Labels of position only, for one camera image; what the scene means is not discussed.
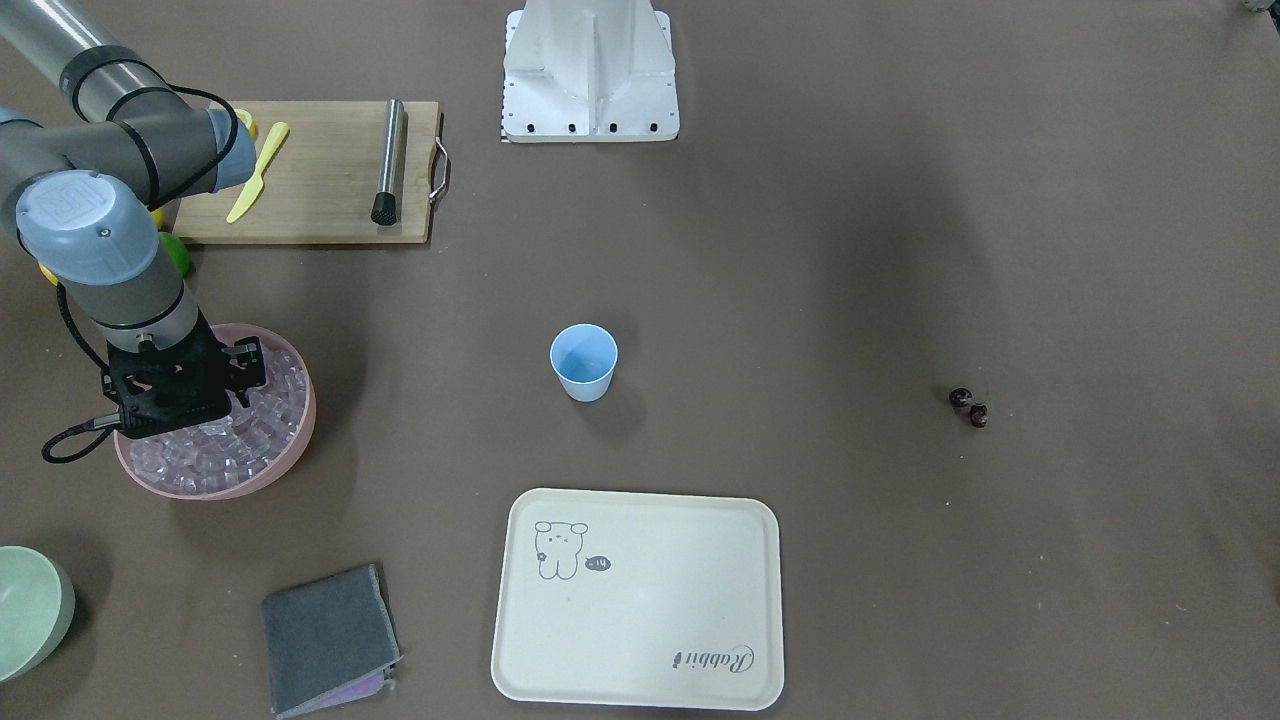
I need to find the yellow plastic knife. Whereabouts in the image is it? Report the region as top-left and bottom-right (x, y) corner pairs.
(225, 122), (291, 224)

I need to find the grey folded cloth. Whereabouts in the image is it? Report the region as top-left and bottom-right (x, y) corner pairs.
(260, 562), (402, 719)

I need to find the pink bowl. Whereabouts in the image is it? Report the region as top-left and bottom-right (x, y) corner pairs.
(113, 323), (317, 501)

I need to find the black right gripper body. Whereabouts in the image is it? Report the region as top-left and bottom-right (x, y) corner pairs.
(102, 316), (268, 439)

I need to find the steel muddler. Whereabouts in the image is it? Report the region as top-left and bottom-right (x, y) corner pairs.
(370, 99), (407, 227)

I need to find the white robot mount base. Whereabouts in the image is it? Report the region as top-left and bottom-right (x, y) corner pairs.
(500, 1), (681, 143)

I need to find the green bowl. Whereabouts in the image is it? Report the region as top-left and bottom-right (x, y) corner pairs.
(1, 546), (76, 682)

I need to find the wooden cutting board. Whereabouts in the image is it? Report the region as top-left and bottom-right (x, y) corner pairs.
(166, 100), (445, 245)

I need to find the yellow lemon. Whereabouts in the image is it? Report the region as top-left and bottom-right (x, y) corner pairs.
(38, 263), (60, 287)

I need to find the cream tray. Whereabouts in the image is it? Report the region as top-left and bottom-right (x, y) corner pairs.
(490, 488), (785, 711)

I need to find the light blue cup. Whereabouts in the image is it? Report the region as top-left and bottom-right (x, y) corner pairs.
(549, 323), (620, 404)

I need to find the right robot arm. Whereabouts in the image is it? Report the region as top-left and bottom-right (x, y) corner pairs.
(1, 1), (265, 439)

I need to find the green lime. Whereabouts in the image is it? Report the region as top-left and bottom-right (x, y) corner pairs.
(157, 231), (192, 278)

